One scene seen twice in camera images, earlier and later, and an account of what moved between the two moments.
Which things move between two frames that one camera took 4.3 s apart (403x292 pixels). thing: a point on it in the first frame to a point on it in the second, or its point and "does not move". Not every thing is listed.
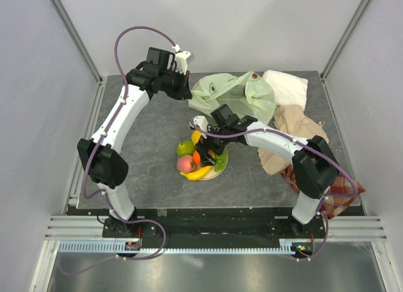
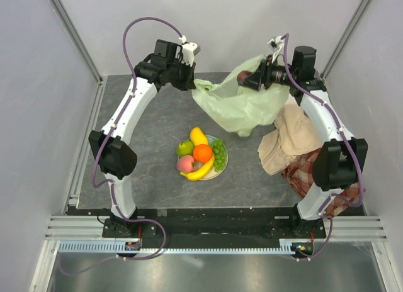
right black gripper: (203, 146) to (254, 80)
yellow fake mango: (196, 135) does not move
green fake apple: (184, 148) does not move
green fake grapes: (221, 162) does not move
